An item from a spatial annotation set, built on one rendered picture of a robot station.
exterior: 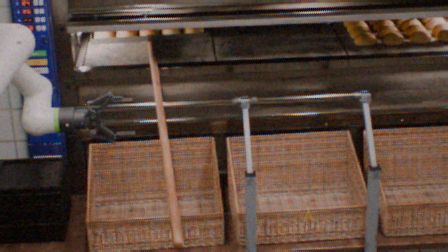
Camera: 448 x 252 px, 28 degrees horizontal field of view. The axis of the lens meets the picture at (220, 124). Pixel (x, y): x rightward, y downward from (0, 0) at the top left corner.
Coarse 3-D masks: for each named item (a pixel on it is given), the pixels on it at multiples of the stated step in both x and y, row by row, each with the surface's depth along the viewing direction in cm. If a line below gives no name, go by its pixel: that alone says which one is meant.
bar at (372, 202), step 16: (272, 96) 354; (288, 96) 353; (304, 96) 354; (320, 96) 354; (336, 96) 354; (352, 96) 354; (368, 96) 354; (368, 112) 353; (368, 128) 351; (368, 144) 349; (368, 176) 347; (368, 192) 348; (256, 208) 347; (368, 208) 350; (256, 224) 350; (368, 224) 353; (256, 240) 352; (368, 240) 356
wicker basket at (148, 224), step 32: (96, 160) 394; (128, 160) 395; (160, 160) 396; (192, 160) 397; (96, 192) 396; (128, 192) 397; (160, 192) 398; (192, 192) 400; (96, 224) 356; (128, 224) 358; (160, 224) 359; (192, 224) 361
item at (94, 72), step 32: (128, 64) 389; (160, 64) 388; (192, 64) 387; (224, 64) 386; (256, 64) 386; (288, 64) 387; (320, 64) 388; (352, 64) 389; (384, 64) 390; (416, 64) 391
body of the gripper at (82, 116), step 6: (78, 114) 329; (84, 114) 330; (90, 114) 331; (78, 120) 329; (84, 120) 329; (90, 120) 332; (96, 120) 332; (78, 126) 330; (84, 126) 330; (90, 126) 333
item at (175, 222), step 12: (156, 60) 386; (156, 72) 372; (156, 84) 359; (156, 96) 349; (156, 108) 340; (168, 144) 311; (168, 156) 301; (168, 168) 293; (168, 180) 286; (168, 192) 280; (168, 204) 274; (180, 228) 260; (180, 240) 254
